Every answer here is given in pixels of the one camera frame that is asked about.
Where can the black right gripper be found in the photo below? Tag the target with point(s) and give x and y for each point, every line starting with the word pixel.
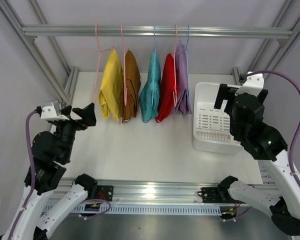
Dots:
pixel 225 93

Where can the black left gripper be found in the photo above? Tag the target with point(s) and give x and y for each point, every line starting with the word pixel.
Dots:
pixel 88 115

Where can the pink hanger of yellow trousers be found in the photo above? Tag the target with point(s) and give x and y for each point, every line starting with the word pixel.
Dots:
pixel 100 51

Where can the yellow trousers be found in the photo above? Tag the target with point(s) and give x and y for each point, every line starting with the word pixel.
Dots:
pixel 111 88

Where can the pink hanger of brown trousers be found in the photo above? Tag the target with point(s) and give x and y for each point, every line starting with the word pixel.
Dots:
pixel 125 89

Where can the brown trousers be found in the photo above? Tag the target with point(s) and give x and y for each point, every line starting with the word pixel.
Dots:
pixel 133 84

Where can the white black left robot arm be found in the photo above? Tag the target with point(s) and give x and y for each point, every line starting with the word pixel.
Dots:
pixel 48 153

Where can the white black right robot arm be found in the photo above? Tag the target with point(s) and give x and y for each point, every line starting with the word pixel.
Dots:
pixel 264 143

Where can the lilac trousers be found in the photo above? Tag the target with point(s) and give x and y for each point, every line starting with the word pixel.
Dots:
pixel 179 86

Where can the red trousers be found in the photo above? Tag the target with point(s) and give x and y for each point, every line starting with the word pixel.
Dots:
pixel 167 90

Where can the teal trousers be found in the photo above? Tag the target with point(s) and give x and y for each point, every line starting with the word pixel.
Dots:
pixel 151 92

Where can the white plastic basket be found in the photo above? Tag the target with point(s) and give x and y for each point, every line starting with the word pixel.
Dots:
pixel 211 127

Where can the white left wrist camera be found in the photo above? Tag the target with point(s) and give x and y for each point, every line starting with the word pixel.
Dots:
pixel 51 111

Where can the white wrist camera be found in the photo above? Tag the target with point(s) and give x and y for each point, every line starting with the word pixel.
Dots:
pixel 51 111
pixel 253 85

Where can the aluminium left frame post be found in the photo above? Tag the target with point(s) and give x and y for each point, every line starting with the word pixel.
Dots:
pixel 66 92

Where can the aluminium frame post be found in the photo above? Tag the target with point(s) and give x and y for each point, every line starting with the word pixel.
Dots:
pixel 272 52
pixel 66 92

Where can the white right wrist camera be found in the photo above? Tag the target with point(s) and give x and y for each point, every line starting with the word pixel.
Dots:
pixel 253 85

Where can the aluminium hanging rail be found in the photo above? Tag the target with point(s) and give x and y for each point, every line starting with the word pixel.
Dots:
pixel 47 30

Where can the grey slotted cable duct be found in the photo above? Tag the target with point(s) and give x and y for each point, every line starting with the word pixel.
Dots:
pixel 137 209

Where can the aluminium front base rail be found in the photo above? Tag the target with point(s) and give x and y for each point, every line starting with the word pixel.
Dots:
pixel 155 193

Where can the aluminium right frame post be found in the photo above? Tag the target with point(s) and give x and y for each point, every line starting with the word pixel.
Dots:
pixel 272 52

